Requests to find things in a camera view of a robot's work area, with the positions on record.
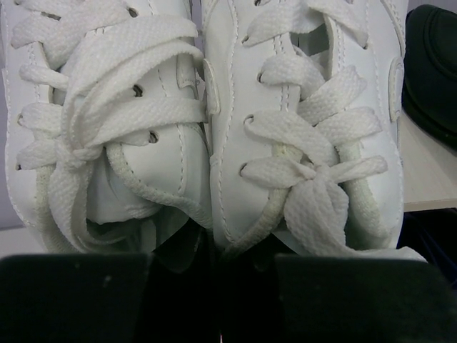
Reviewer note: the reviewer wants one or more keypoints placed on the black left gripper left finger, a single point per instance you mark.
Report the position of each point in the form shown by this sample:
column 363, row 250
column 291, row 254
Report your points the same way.
column 72, row 297

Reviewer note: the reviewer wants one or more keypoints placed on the white sneaker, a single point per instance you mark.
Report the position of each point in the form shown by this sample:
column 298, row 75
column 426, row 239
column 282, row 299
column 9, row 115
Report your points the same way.
column 105, row 146
column 304, row 99

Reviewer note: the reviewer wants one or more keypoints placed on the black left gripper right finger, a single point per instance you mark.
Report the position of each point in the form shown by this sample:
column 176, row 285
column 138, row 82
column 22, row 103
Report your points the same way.
column 364, row 300

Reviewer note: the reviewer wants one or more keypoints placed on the black patent loafer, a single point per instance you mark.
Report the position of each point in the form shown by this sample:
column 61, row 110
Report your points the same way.
column 429, row 87

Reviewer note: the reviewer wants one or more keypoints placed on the purple loafer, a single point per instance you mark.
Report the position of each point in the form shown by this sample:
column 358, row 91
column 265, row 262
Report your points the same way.
column 432, row 233

